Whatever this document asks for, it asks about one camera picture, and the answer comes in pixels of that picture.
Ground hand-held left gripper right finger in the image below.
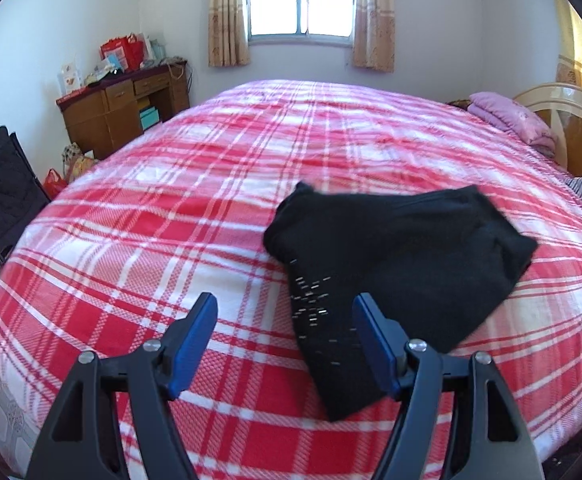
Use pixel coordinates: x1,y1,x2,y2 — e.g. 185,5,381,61
352,292,544,480

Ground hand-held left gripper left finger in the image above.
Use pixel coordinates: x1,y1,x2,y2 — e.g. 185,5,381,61
24,291,219,480

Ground black pants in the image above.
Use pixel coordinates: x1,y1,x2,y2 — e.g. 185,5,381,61
262,181,539,422

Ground cream and wood headboard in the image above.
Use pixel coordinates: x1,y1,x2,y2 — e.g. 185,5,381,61
513,82,582,181

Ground red plaid bed blanket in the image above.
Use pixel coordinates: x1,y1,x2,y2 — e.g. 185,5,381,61
0,79,582,480

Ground folded pink quilt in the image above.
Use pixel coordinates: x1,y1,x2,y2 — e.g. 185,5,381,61
468,91,559,157

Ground grey patterned mattress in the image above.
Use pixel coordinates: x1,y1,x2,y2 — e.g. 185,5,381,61
0,345,42,480

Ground red plastic bag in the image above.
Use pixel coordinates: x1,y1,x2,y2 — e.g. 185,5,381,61
44,169,68,200

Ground patterned shopping bag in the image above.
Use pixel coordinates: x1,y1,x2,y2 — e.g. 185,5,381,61
61,142,99,183

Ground teal box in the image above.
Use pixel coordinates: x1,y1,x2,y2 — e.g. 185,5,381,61
138,107,162,131

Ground wooden desk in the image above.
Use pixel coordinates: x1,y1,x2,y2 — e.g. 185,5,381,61
55,60,192,161

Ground white printed card box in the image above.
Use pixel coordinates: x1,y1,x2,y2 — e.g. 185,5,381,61
57,62,83,96

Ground red gift bag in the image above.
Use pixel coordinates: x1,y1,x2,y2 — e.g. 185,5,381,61
100,35,144,72

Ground beige patterned curtain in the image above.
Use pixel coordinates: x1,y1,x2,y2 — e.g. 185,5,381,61
207,0,251,67
352,0,397,72

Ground window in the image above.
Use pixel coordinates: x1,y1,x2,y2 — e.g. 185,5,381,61
243,0,359,47

